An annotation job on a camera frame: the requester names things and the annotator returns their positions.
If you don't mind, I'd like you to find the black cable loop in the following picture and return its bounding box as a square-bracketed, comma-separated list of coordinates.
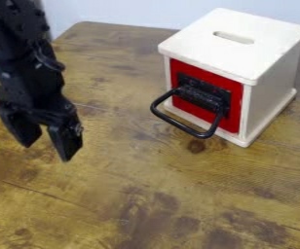
[29, 40, 67, 73]

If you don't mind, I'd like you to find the white wooden box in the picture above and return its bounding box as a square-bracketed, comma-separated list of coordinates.
[158, 8, 300, 147]

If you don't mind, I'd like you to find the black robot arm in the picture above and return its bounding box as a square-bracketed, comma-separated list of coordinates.
[0, 0, 82, 161]

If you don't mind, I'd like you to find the black metal drawer handle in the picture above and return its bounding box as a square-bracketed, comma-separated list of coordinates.
[150, 72, 232, 139]

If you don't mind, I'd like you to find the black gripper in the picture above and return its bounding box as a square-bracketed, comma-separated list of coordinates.
[0, 59, 82, 161]

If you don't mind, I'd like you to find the red drawer front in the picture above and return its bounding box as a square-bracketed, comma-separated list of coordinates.
[170, 58, 244, 133]

